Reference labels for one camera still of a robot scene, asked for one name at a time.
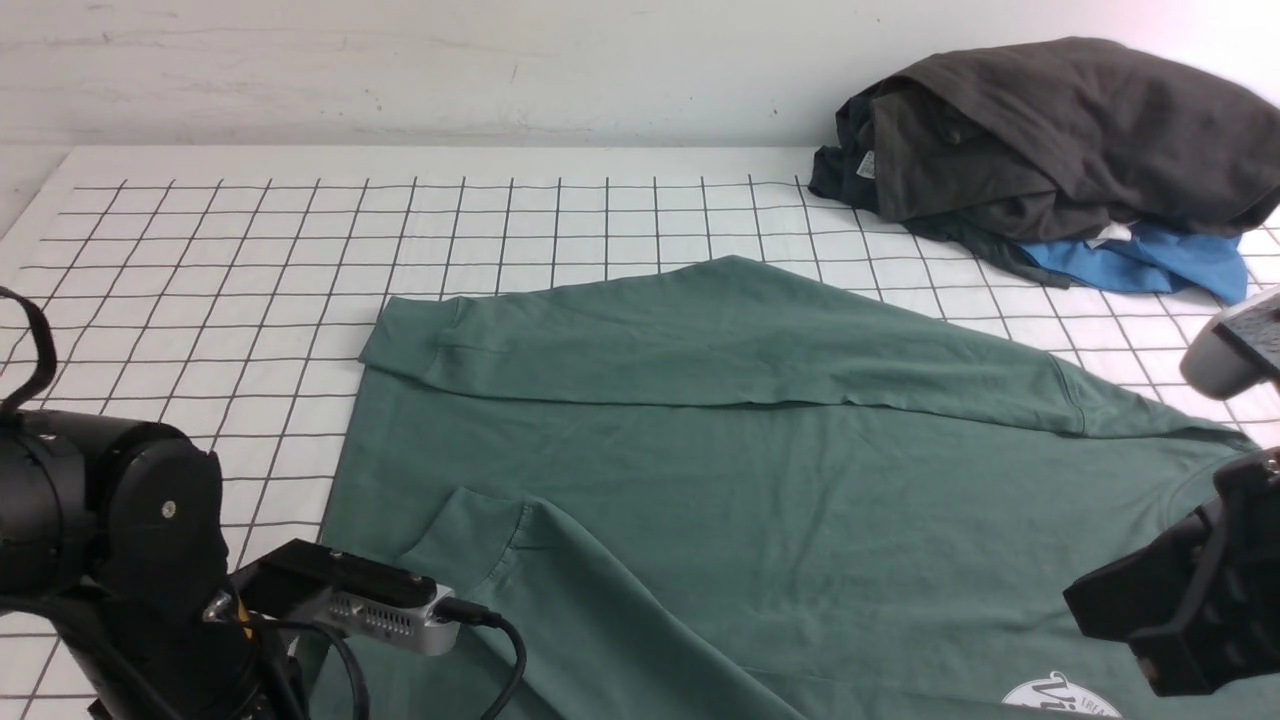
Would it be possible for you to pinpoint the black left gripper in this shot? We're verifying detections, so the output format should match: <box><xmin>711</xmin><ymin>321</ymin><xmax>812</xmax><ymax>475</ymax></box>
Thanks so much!
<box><xmin>60</xmin><ymin>591</ymin><xmax>306</xmax><ymax>719</ymax></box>

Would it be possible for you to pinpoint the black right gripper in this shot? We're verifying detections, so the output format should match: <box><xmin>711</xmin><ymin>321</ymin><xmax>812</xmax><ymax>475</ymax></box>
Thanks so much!
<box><xmin>1064</xmin><ymin>448</ymin><xmax>1279</xmax><ymax>697</ymax></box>

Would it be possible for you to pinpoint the green long-sleeve shirt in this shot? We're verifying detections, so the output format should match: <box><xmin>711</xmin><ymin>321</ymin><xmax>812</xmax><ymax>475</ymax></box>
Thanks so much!
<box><xmin>321</xmin><ymin>258</ymin><xmax>1277</xmax><ymax>719</ymax></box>

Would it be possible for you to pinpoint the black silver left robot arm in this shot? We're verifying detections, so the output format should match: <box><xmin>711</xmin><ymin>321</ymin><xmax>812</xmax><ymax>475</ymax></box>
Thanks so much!
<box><xmin>1</xmin><ymin>411</ymin><xmax>306</xmax><ymax>719</ymax></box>

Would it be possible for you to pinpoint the blue crumpled garment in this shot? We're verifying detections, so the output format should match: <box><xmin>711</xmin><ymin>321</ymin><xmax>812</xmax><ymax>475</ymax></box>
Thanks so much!
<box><xmin>1018</xmin><ymin>223</ymin><xmax>1248</xmax><ymax>305</ymax></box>

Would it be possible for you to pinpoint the white grid-pattern table cloth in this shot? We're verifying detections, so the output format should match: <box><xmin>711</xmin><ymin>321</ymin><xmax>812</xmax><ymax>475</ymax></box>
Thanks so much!
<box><xmin>0</xmin><ymin>146</ymin><xmax>1280</xmax><ymax>720</ymax></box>

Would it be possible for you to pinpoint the dark grey crumpled garment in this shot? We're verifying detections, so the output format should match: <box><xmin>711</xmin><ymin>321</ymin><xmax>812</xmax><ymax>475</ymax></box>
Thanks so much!
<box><xmin>808</xmin><ymin>37</ymin><xmax>1279</xmax><ymax>288</ymax></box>

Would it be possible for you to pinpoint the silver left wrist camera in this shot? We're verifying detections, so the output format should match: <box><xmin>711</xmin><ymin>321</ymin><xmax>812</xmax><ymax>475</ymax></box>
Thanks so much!
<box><xmin>230</xmin><ymin>539</ymin><xmax>460</xmax><ymax>656</ymax></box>

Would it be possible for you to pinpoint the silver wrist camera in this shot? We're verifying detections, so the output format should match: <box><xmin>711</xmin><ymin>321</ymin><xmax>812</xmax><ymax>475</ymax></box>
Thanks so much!
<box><xmin>230</xmin><ymin>539</ymin><xmax>460</xmax><ymax>656</ymax></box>
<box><xmin>1180</xmin><ymin>286</ymin><xmax>1279</xmax><ymax>401</ymax></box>

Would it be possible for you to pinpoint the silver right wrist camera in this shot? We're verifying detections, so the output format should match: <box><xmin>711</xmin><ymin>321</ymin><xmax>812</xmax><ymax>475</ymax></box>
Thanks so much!
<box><xmin>1180</xmin><ymin>286</ymin><xmax>1279</xmax><ymax>401</ymax></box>

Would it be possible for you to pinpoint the black left camera cable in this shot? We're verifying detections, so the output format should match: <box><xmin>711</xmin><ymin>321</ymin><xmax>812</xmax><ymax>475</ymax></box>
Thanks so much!
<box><xmin>239</xmin><ymin>597</ymin><xmax>529</xmax><ymax>720</ymax></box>

